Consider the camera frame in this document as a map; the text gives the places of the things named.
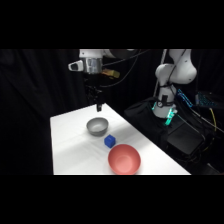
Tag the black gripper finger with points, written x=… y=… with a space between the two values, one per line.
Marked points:
x=98 y=107
x=101 y=107

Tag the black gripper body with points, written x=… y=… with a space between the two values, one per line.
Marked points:
x=91 y=87

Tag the blue cube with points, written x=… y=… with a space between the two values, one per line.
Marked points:
x=109 y=140

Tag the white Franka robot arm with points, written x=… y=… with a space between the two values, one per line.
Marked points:
x=174 y=71

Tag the grey bowl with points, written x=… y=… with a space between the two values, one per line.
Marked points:
x=97 y=126

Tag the pink bowl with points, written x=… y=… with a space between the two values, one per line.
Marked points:
x=124 y=159

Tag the yellow tag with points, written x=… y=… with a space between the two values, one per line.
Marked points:
x=111 y=73

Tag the small green light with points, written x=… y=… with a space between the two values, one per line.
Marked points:
x=170 y=116

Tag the black robot stand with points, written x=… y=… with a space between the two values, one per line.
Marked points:
x=181 y=138

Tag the black box with blue lights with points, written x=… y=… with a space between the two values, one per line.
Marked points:
x=207 y=99

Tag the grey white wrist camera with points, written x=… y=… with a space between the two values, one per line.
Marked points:
x=76 y=65

